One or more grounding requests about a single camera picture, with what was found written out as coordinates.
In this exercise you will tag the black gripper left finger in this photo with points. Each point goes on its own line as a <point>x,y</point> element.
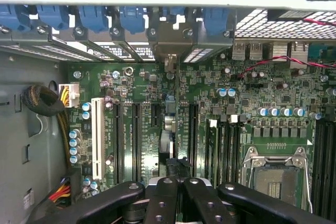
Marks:
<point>160,200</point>

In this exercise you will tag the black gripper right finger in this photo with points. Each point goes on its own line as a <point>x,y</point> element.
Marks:
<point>199,200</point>

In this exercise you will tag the long black expansion slot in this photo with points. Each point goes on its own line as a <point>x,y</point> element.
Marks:
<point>118,142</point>
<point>193,140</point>
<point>136,142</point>

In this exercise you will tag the CPU socket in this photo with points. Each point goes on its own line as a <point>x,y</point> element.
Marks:
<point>275,182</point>

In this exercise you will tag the short black expansion slot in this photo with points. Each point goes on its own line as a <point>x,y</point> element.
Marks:
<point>155,115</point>

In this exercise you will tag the white expansion slot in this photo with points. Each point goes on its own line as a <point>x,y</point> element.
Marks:
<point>98,140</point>

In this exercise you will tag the green motherboard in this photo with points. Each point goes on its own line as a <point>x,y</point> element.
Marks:
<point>262,95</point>

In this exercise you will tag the white power connector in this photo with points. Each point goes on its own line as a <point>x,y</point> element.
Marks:
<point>72,95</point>

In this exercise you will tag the grey power supply with labels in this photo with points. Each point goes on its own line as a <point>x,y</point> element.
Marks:
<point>13,142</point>

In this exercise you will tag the open grey PC case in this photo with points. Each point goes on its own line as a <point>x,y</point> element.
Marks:
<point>249,30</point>

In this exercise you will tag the blue slot retention clip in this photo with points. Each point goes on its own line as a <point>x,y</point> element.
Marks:
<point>131,19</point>
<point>215,20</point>
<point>93,18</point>
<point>52,15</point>
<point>174,11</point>
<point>13,16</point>

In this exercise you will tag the black fan with label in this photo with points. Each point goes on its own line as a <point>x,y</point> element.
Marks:
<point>288,14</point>

